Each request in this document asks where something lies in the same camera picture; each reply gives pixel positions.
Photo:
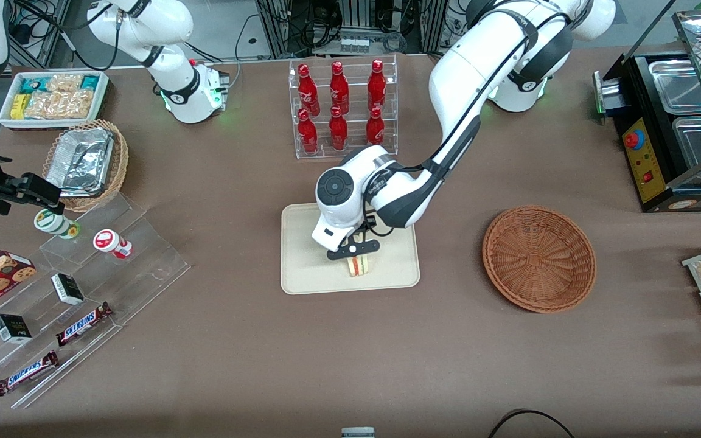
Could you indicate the brown round wicker basket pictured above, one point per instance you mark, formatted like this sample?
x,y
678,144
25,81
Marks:
x,y
539,261

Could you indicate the yellow snack packet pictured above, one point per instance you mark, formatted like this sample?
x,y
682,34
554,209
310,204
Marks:
x,y
18,106

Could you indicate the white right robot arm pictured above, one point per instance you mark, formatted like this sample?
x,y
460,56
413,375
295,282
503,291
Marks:
x,y
189,91

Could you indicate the small grey device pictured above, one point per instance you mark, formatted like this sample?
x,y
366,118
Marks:
x,y
358,433

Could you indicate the clear acrylic stepped display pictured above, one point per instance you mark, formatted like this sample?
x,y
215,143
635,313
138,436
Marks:
x,y
149,267

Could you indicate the green white yogurt bottle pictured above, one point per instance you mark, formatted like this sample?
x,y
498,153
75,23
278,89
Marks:
x,y
55,223

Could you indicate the white rectangular snack bin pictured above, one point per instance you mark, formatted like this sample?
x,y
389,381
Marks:
x,y
102,91

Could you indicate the clear acrylic bottle rack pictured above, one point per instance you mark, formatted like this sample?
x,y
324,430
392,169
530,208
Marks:
x,y
326,153

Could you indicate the small black box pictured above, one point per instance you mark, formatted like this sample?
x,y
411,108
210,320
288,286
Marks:
x,y
13,328
67,289

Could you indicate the small clear cracker bag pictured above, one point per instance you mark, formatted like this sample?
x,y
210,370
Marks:
x,y
64,83

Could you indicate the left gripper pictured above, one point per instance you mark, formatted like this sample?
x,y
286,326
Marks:
x,y
362,228

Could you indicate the aluminium frame post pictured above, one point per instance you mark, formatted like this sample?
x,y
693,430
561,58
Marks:
x,y
274,27
434,24

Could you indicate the beige plastic tray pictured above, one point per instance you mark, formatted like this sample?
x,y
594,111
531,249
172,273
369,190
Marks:
x,y
302,267

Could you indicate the aluminium foil tray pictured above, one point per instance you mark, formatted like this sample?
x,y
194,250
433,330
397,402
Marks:
x,y
80,161

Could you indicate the black food warmer cabinet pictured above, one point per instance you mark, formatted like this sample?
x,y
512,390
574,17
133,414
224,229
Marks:
x,y
645,164

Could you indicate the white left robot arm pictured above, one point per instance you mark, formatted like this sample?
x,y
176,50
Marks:
x,y
478,67

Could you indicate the red white yogurt bottle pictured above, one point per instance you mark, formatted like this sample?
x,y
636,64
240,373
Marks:
x,y
110,242

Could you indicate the teal snack packet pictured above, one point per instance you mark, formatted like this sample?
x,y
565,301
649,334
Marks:
x,y
33,84
89,82

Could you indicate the Snickers chocolate bar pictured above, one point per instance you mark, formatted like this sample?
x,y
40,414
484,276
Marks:
x,y
83,324
27,373

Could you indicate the triangular sandwich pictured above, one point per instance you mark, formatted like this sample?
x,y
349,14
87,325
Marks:
x,y
362,267

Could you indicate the red cola bottle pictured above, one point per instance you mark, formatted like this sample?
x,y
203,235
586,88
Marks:
x,y
375,131
376,88
308,134
338,131
339,91
308,91

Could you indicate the grey connector block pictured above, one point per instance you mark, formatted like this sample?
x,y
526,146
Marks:
x,y
355,45

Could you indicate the light wicker basket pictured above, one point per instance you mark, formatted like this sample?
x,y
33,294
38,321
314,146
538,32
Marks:
x,y
120,164

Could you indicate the large clear cracker bag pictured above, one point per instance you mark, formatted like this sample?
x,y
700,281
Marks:
x,y
58,105

